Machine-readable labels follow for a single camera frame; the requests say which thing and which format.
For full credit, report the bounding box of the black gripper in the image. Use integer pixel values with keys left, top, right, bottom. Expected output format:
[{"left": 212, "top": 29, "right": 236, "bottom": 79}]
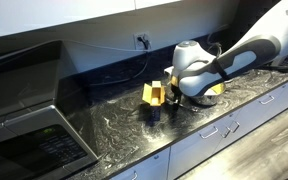
[{"left": 168, "top": 75, "right": 184, "bottom": 114}]

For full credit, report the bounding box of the steel pot with pasta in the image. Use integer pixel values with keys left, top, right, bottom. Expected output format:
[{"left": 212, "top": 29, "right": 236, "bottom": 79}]
[{"left": 187, "top": 82, "right": 227, "bottom": 107}]

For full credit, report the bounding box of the blue yellow pasta box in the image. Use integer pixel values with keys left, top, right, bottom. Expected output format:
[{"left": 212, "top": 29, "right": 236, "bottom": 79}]
[{"left": 140, "top": 80, "right": 167, "bottom": 127}]

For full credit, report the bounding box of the blue-grey base cabinet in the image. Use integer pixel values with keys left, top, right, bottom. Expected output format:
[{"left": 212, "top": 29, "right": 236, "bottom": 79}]
[{"left": 108, "top": 73, "right": 288, "bottom": 180}]

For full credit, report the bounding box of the black silver microwave oven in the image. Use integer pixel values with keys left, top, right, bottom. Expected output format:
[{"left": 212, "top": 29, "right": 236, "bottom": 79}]
[{"left": 0, "top": 39, "right": 100, "bottom": 180}]

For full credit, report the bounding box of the white upper cabinet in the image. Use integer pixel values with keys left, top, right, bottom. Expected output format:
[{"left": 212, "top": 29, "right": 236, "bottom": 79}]
[{"left": 0, "top": 0, "right": 182, "bottom": 41}]

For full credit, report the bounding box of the black power cable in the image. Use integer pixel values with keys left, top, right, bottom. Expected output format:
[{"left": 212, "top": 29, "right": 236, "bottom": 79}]
[{"left": 88, "top": 35, "right": 152, "bottom": 87}]

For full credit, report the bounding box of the white wall outlet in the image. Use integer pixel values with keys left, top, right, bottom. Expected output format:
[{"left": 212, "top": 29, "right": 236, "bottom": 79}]
[{"left": 133, "top": 31, "right": 152, "bottom": 51}]

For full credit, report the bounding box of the thin white cable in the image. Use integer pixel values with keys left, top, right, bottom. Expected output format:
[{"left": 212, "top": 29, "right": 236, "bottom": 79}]
[{"left": 63, "top": 39, "right": 139, "bottom": 53}]

